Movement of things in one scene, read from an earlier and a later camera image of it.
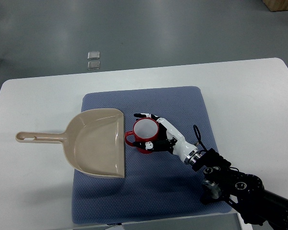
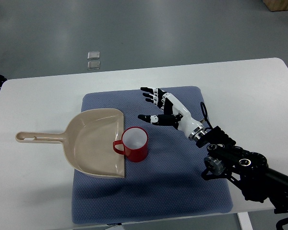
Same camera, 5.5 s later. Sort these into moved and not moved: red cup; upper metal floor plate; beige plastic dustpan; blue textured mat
Moved: red cup
Not moved: blue textured mat; upper metal floor plate; beige plastic dustpan
